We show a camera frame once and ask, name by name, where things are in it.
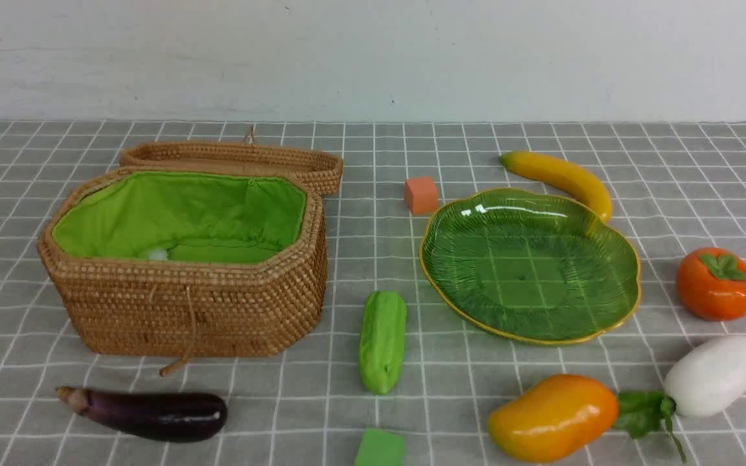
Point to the green cucumber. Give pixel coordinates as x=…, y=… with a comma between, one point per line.
x=382, y=341

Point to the yellow banana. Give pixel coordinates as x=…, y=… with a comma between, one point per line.
x=566, y=176

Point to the orange yellow mango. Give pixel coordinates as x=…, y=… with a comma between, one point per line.
x=553, y=419

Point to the purple eggplant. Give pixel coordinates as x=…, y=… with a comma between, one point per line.
x=185, y=417

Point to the orange persimmon green calyx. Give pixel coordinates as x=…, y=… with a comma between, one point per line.
x=711, y=284

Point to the white radish green leaves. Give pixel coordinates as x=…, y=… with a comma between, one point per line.
x=701, y=384

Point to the orange foam cube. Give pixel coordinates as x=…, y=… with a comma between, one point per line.
x=421, y=195

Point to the woven rattan basket lid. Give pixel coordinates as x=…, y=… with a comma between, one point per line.
x=318, y=170

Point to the green glass leaf plate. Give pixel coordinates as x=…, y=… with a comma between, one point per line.
x=533, y=268

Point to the woven rattan basket green lining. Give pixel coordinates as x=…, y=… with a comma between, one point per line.
x=165, y=262

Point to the green foam cube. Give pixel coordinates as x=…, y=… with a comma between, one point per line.
x=380, y=448

